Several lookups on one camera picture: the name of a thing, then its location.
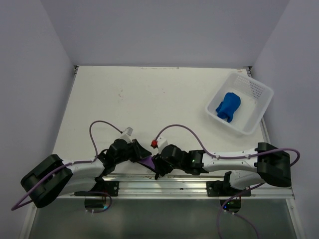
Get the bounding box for white plastic basket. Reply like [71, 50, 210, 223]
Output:
[205, 72, 274, 135]

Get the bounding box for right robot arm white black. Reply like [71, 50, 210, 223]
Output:
[152, 142, 292, 196]

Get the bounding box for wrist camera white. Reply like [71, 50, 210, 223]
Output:
[151, 136, 168, 150]
[120, 127, 133, 143]

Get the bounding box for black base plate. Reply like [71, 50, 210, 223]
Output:
[206, 180, 251, 197]
[74, 181, 119, 197]

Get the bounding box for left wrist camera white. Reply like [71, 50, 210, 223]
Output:
[120, 127, 133, 143]

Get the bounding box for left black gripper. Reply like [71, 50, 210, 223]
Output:
[114, 138, 152, 164]

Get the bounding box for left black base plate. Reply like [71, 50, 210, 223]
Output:
[74, 181, 119, 197]

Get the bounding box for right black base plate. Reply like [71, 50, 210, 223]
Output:
[206, 180, 251, 197]

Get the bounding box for purple towel black trim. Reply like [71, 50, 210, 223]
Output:
[138, 156, 159, 180]

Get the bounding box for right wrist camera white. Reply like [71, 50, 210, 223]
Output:
[151, 136, 168, 150]

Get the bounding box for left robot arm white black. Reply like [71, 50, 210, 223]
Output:
[20, 139, 155, 208]

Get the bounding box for blue towel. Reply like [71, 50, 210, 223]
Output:
[216, 92, 241, 123]

